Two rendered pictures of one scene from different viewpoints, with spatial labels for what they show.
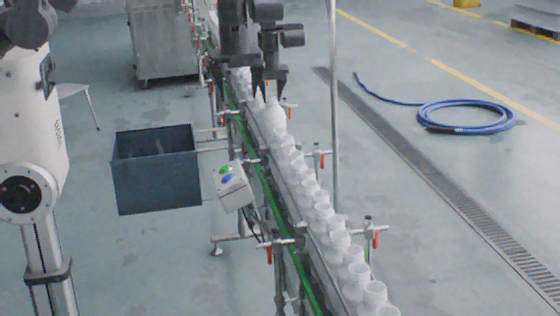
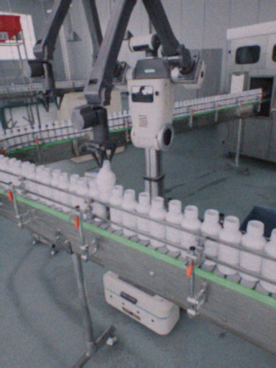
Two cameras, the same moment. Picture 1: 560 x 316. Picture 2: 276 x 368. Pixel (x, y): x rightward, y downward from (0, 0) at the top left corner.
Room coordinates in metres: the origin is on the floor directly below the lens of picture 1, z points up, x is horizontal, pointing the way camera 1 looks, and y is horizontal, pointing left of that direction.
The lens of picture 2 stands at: (2.38, -0.62, 1.55)
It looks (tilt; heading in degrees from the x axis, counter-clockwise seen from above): 22 degrees down; 136
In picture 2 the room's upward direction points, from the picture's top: 4 degrees counter-clockwise
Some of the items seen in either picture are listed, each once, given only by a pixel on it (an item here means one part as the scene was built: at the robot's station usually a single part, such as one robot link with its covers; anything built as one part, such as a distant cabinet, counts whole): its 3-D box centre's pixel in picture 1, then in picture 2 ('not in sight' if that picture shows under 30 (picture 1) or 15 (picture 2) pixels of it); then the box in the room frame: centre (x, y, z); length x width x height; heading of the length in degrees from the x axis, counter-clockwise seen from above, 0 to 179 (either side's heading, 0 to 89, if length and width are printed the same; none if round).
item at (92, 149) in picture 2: (273, 86); (101, 154); (1.63, -0.06, 1.28); 0.07 x 0.07 x 0.09; 8
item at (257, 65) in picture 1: (245, 76); (48, 101); (1.18, 0.01, 1.44); 0.07 x 0.07 x 0.09; 8
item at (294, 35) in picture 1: (281, 26); (90, 108); (1.64, -0.09, 1.44); 0.12 x 0.09 x 0.12; 97
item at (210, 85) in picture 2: not in sight; (203, 88); (-1.78, 6.13, 0.96); 0.82 x 0.50 x 1.91; 80
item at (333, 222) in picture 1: (335, 254); (20, 177); (1.06, -0.14, 1.08); 0.06 x 0.06 x 0.17
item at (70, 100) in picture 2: not in sight; (90, 124); (-2.03, 2.52, 0.59); 1.10 x 0.62 x 1.18; 80
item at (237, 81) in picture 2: not in sight; (236, 84); (0.31, 3.69, 1.22); 0.23 x 0.04 x 0.32; 170
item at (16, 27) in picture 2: not in sight; (11, 82); (-4.90, 2.33, 1.40); 0.92 x 0.72 x 2.80; 80
